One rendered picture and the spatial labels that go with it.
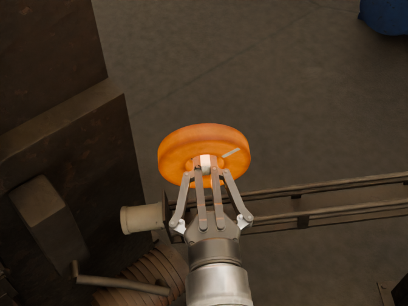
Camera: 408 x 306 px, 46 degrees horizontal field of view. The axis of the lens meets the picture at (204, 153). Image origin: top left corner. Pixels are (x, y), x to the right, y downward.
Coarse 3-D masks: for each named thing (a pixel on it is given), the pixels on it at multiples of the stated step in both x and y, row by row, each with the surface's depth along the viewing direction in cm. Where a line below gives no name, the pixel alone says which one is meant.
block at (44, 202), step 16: (16, 192) 88; (32, 192) 88; (48, 192) 88; (16, 208) 87; (32, 208) 86; (48, 208) 86; (64, 208) 87; (32, 224) 85; (48, 224) 86; (64, 224) 90; (48, 240) 90; (64, 240) 94; (80, 240) 98; (48, 256) 94; (64, 256) 97; (80, 256) 102; (64, 272) 101
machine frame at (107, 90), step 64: (0, 0) 70; (64, 0) 78; (0, 64) 78; (64, 64) 86; (0, 128) 86; (64, 128) 89; (128, 128) 102; (0, 192) 89; (64, 192) 101; (128, 192) 119; (128, 256) 142
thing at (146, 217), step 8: (128, 208) 99; (136, 208) 99; (144, 208) 98; (152, 208) 98; (160, 208) 97; (120, 216) 98; (128, 216) 97; (136, 216) 97; (144, 216) 97; (152, 216) 97; (160, 216) 97; (128, 224) 97; (136, 224) 97; (144, 224) 97; (152, 224) 97; (160, 224) 97; (128, 232) 98
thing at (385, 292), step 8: (400, 280) 150; (384, 288) 158; (392, 288) 159; (400, 288) 151; (384, 296) 157; (392, 296) 157; (400, 296) 151; (184, 304) 156; (384, 304) 156; (392, 304) 156; (400, 304) 154
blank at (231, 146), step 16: (192, 128) 74; (208, 128) 74; (224, 128) 75; (160, 144) 77; (176, 144) 74; (192, 144) 73; (208, 144) 74; (224, 144) 74; (240, 144) 75; (160, 160) 77; (176, 160) 77; (192, 160) 83; (224, 160) 78; (240, 160) 78; (176, 176) 81; (208, 176) 82
